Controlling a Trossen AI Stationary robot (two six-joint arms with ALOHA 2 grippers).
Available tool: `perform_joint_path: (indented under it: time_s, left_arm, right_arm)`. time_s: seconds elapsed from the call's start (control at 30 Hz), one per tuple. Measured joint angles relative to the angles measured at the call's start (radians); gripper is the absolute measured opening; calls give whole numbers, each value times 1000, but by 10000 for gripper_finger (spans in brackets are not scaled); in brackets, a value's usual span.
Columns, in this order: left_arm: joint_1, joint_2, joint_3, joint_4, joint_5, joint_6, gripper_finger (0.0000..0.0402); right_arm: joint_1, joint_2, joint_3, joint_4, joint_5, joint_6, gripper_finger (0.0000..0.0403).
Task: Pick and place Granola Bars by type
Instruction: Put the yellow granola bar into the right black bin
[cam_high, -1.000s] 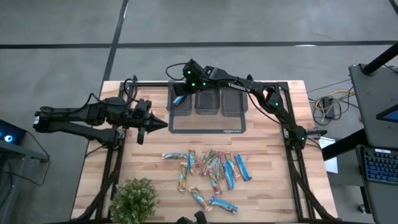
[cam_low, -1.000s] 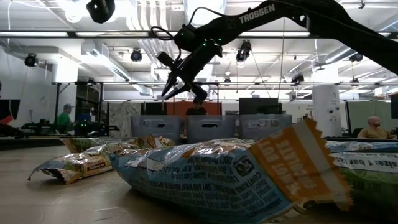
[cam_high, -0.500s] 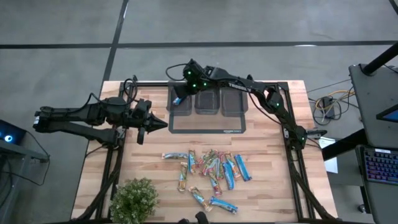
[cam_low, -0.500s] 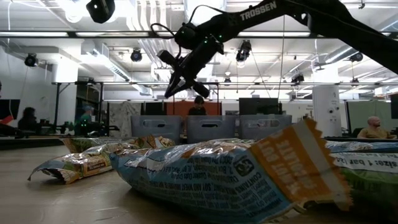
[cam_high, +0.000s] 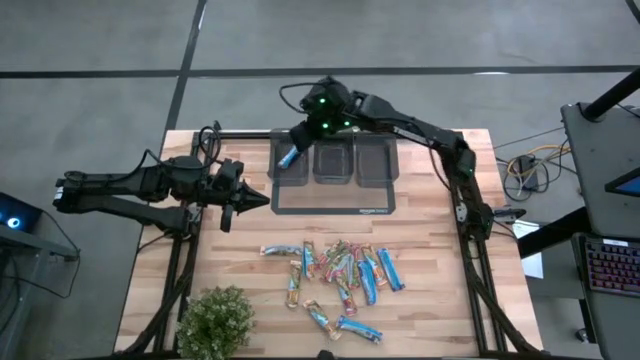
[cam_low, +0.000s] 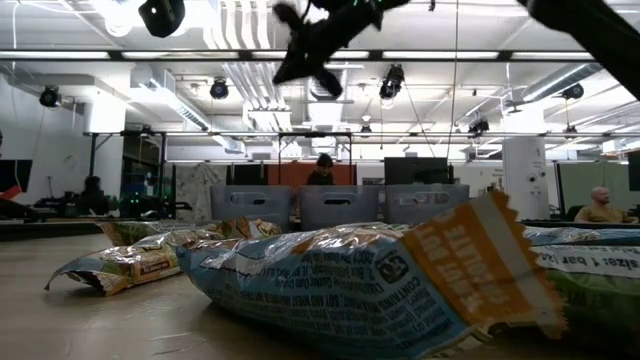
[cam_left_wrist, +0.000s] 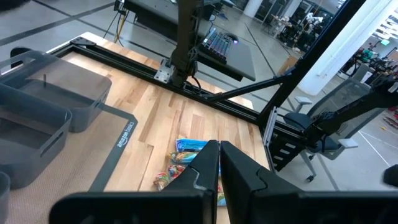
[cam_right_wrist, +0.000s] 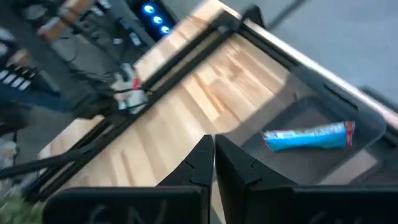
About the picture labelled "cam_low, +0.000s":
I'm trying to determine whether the yellow light blue granola bar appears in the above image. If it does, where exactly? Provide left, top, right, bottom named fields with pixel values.
left=43, top=227, right=227, bottom=298

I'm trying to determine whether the orange partition panel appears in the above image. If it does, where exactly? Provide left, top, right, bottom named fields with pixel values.
left=267, top=162, right=357, bottom=187

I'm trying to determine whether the person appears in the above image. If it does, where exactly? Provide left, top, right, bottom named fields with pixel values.
left=573, top=187, right=639, bottom=224
left=305, top=153, right=336, bottom=187

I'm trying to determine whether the black computer monitor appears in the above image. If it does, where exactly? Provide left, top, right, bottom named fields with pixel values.
left=383, top=157, right=450, bottom=187

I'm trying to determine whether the thin hanging black cable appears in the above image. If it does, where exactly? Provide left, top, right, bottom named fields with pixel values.
left=446, top=0, right=460, bottom=161

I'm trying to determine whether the black metal rack frame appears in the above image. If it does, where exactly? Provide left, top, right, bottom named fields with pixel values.
left=84, top=130, right=169, bottom=221

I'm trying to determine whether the dark wall monitor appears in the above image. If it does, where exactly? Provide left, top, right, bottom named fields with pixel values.
left=627, top=149, right=640, bottom=194
left=0, top=158, right=34, bottom=194

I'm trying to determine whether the white fabric cover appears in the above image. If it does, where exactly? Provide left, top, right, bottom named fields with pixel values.
left=174, top=163, right=229, bottom=224

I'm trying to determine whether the grey translucent plastic bin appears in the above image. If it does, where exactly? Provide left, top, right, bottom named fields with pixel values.
left=209, top=185, right=294, bottom=235
left=299, top=185, right=380, bottom=233
left=383, top=184, right=471, bottom=227

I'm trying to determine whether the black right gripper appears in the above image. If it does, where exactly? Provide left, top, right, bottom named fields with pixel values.
left=272, top=0, right=412, bottom=99

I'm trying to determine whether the light blue orange granola bar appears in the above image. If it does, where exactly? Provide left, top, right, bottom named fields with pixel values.
left=174, top=192, right=569, bottom=360
left=219, top=216, right=283, bottom=242

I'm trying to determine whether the silver bar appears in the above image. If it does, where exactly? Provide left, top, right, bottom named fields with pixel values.
left=97, top=219, right=217, bottom=247

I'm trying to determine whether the black overhead frame beam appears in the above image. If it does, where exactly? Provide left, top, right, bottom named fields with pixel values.
left=0, top=48, right=596, bottom=63

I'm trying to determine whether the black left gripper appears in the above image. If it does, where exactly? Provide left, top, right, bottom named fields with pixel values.
left=138, top=0, right=187, bottom=39

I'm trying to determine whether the green partition wall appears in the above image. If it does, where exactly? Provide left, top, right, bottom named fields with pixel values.
left=557, top=162, right=632, bottom=211

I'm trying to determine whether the white room pillar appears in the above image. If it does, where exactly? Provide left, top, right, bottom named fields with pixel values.
left=502, top=137, right=551, bottom=221

